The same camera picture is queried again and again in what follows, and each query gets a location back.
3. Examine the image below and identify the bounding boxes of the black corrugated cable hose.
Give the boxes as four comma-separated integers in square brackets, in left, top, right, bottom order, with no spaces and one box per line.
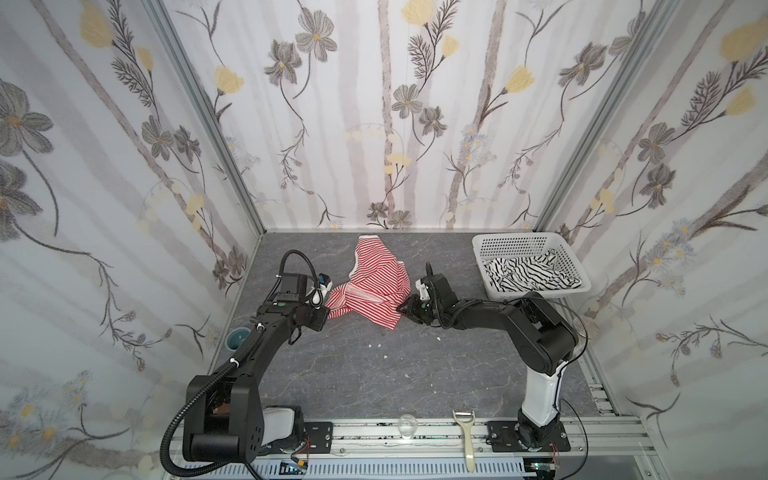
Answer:
[159,356,241,478]

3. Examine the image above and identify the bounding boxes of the black white striped tank top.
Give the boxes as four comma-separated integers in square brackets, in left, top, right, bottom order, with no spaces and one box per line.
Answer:
[483,249,582,293]

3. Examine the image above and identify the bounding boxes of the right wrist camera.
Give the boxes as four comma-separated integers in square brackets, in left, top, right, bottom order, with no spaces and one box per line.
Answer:
[415,277,431,302]

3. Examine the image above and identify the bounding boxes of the clear glass cup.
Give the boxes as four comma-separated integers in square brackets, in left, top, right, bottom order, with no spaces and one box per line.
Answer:
[397,414,419,440]

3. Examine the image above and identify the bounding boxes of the cream vegetable peeler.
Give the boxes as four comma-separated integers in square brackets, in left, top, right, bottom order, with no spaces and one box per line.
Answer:
[452,410,476,473]

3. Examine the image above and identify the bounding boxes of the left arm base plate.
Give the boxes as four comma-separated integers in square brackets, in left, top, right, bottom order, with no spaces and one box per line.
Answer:
[257,421,335,457]

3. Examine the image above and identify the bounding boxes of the white plastic basket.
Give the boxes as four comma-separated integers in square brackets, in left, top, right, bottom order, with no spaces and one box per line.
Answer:
[472,232,592,301]

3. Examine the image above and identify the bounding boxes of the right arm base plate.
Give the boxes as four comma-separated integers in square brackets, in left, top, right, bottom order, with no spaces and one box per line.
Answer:
[486,420,571,453]

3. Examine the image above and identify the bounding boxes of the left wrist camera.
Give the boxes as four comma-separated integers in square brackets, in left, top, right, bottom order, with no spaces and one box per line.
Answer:
[306,273,333,307]

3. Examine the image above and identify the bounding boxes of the red white striped tank top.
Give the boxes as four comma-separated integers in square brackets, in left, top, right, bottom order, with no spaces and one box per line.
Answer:
[327,235,411,330]

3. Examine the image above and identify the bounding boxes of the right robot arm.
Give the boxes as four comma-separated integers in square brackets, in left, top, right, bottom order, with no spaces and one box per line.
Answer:
[397,273,579,451]

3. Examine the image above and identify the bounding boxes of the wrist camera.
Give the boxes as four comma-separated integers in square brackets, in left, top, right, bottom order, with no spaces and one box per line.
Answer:
[415,277,431,302]
[306,273,333,307]

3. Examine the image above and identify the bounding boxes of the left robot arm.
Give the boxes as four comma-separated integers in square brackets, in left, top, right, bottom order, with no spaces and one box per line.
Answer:
[159,273,332,478]

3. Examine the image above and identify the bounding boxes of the teal ceramic cup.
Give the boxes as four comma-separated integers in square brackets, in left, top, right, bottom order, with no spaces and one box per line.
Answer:
[225,327,251,352]

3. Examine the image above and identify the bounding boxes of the aluminium front rail frame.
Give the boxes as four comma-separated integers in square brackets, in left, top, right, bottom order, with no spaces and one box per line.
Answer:
[161,416,667,480]

